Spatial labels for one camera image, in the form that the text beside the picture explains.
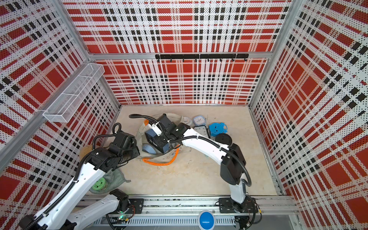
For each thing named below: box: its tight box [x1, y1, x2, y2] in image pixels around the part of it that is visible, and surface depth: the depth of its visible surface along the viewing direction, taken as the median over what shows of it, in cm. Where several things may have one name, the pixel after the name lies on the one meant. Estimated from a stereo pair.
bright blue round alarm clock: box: [208, 122, 229, 137], surface depth 106 cm
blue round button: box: [199, 211, 215, 230], surface depth 70 cm
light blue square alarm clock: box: [193, 115, 207, 127], surface depth 113 cm
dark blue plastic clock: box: [142, 128, 171, 155], surface depth 86 cm
